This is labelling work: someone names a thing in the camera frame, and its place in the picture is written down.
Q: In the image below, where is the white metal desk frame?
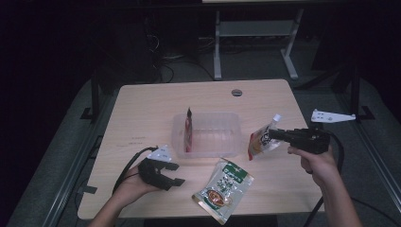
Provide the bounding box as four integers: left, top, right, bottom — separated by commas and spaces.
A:
201, 0, 305, 80

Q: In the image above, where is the red snack packet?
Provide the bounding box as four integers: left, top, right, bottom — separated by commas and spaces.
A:
183, 107, 194, 154

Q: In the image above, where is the tangle of background cables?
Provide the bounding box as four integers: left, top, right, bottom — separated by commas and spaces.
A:
143, 17, 216, 83

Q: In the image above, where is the black floor cable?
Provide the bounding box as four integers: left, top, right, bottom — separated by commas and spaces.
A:
350, 197, 401, 227

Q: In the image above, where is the person's right hand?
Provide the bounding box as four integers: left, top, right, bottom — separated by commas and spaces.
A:
287, 145, 340, 187

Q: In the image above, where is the green and white snack pouch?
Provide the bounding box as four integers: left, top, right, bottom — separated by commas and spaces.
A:
192, 158, 254, 225

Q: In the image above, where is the black metal stand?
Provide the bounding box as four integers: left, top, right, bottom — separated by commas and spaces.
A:
348, 64, 376, 122
79, 69, 102, 122

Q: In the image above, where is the aluminium rail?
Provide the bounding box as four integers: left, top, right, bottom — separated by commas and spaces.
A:
334, 94, 401, 204
42, 91, 118, 227

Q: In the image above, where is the person's left hand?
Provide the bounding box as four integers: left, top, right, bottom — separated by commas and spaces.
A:
115, 165, 163, 199

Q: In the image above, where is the clear plastic container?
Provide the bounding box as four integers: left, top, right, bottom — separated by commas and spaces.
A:
170, 112, 243, 159

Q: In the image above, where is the dark tape strip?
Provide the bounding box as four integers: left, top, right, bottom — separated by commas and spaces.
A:
77, 184, 98, 195

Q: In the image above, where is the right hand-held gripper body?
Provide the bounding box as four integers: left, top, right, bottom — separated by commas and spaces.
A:
286, 109, 357, 155

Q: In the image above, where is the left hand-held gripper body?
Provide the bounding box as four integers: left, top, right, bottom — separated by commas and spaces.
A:
137, 145, 173, 192

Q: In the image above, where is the white spouted food pouch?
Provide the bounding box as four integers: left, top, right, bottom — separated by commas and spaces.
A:
247, 113, 284, 162

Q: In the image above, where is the left hand-held gripper cable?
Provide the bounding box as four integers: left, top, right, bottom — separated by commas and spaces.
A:
112, 146, 159, 195

